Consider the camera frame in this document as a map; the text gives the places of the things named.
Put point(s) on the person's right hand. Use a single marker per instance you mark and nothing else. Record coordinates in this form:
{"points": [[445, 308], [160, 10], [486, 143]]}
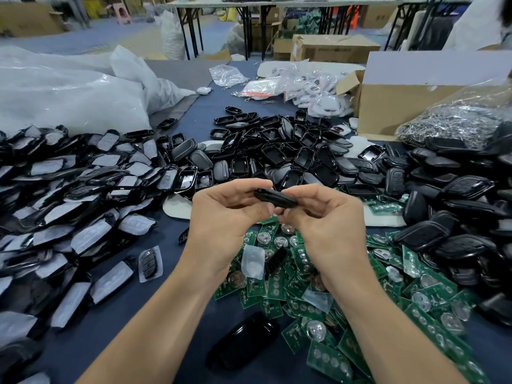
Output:
{"points": [[336, 236]]}

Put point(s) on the pile of black shell halves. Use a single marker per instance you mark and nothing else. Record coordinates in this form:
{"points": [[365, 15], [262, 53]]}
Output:
{"points": [[280, 152]]}

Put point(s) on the clear plastic film piece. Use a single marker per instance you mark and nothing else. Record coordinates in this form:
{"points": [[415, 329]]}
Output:
{"points": [[253, 261]]}

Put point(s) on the clear bag with red label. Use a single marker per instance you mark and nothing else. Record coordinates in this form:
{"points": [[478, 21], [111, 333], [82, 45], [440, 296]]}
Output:
{"points": [[262, 87]]}

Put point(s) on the clear bag of metal parts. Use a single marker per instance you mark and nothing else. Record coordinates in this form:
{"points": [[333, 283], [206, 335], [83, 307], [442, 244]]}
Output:
{"points": [[468, 120]]}

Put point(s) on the person's right forearm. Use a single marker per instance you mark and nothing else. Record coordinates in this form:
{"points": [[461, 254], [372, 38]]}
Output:
{"points": [[400, 340]]}

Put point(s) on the large white plastic bag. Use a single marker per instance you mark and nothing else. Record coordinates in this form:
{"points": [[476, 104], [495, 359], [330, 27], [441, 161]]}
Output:
{"points": [[64, 90]]}

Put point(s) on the long white table top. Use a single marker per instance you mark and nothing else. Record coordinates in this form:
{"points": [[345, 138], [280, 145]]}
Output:
{"points": [[320, 3]]}

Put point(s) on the heap of clear parts bags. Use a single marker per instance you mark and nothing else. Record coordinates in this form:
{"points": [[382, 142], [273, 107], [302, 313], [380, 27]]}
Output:
{"points": [[320, 92]]}

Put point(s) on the tan cardboard box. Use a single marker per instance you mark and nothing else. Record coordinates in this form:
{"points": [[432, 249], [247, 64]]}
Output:
{"points": [[28, 20]]}

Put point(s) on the black metal table frame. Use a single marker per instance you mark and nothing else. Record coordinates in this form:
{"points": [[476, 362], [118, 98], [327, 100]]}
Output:
{"points": [[193, 28]]}

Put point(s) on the pile of green circuit boards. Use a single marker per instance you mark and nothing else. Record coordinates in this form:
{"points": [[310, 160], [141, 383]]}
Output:
{"points": [[280, 296]]}

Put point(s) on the small crumpled clear plastic bag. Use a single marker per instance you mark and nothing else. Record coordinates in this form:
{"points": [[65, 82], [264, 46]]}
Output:
{"points": [[229, 76]]}

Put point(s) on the person's left forearm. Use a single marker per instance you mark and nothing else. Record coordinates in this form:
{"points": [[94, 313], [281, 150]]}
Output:
{"points": [[152, 332]]}

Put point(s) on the pink plastic stool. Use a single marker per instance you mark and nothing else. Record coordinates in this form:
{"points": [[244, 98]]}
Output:
{"points": [[121, 14]]}

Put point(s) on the brown cardboard box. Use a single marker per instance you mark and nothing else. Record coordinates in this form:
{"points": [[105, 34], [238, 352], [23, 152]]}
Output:
{"points": [[336, 48]]}

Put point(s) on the pile of assembled black fobs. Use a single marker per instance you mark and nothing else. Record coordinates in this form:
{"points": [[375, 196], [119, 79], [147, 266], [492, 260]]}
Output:
{"points": [[456, 212]]}

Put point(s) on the small white object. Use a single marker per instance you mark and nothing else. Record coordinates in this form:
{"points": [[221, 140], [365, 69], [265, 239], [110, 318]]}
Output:
{"points": [[204, 90]]}

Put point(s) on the pile of shells with pads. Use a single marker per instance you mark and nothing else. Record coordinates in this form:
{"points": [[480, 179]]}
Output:
{"points": [[72, 212]]}

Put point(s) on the large open cardboard box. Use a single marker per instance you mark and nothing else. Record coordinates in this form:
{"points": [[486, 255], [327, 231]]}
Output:
{"points": [[408, 104]]}

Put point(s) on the lone glossy black shell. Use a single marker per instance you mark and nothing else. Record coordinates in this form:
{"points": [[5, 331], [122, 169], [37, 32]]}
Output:
{"points": [[244, 341]]}

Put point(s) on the white sack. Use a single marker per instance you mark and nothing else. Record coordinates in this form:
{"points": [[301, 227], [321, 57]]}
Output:
{"points": [[172, 36]]}

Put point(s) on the person's left hand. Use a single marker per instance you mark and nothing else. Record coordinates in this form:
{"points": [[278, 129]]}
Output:
{"points": [[228, 224]]}

